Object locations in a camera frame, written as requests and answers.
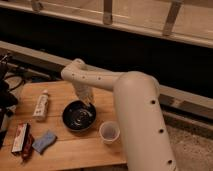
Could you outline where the black ceramic bowl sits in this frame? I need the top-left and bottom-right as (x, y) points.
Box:
(62, 100), (96, 132)

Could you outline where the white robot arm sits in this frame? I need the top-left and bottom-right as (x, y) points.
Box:
(61, 59), (179, 171)

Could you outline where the translucent plastic cup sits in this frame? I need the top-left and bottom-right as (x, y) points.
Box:
(99, 121), (120, 144)

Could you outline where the white tube bottle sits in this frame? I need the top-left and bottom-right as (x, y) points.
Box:
(33, 90), (49, 121)

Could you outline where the blue sponge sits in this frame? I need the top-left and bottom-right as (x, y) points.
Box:
(32, 131), (57, 154)

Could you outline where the wooden table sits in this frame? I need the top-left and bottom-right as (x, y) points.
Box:
(0, 81), (125, 171)

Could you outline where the red white box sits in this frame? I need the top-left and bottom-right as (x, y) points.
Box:
(11, 123), (30, 155)

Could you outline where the dark red wrapped bar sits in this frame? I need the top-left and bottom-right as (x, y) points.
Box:
(21, 134), (34, 160)

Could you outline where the black equipment with cables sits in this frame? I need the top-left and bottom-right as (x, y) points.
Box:
(0, 53), (24, 149)

